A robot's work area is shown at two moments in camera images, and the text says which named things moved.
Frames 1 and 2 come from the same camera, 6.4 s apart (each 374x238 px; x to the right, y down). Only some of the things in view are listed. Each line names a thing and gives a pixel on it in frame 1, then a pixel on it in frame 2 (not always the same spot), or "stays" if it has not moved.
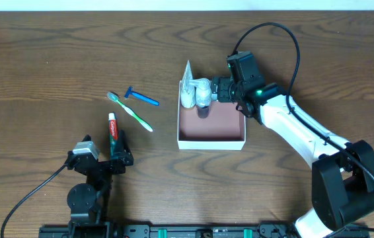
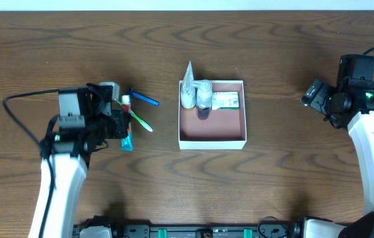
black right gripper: x=222 y=89 → x=316 y=98
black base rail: x=167 y=231 stays
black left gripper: x=104 y=164 → x=121 y=120
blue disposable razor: x=131 y=92 stays
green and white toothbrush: x=113 y=96 stays
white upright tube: x=187 y=91 stays
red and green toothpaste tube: x=113 y=136 → x=127 y=144
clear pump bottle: x=203 y=96 stays
